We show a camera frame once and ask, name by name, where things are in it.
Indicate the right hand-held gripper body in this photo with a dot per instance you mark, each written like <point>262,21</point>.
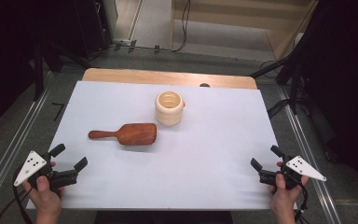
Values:
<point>304,168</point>

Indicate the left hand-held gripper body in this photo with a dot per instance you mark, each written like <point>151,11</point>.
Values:
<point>31,165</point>

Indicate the brown wooden hairbrush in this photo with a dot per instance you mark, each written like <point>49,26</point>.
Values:
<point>136,133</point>

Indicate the cream ribbed wooden cup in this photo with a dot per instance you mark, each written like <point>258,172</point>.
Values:
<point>168,116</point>

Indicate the person's left hand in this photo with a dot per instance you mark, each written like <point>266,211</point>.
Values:
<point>46,200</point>

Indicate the person's right hand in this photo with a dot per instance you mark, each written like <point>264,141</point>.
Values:
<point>282,200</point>

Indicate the white board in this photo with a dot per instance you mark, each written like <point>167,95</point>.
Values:
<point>199,155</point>

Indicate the black metal stand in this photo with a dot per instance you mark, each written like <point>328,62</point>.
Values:
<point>38,71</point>
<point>293,81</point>

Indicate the person's dark clothing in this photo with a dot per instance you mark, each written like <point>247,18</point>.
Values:
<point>161,217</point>

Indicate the light wooden table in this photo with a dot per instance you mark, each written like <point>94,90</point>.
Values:
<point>136,76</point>

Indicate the black cabinet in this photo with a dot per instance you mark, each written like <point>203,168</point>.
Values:
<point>90,25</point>

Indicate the light wooden platform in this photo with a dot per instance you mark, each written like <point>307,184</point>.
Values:
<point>230,12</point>

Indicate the aluminium floor rail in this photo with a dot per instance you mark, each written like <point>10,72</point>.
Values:
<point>15,140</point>
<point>304,149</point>

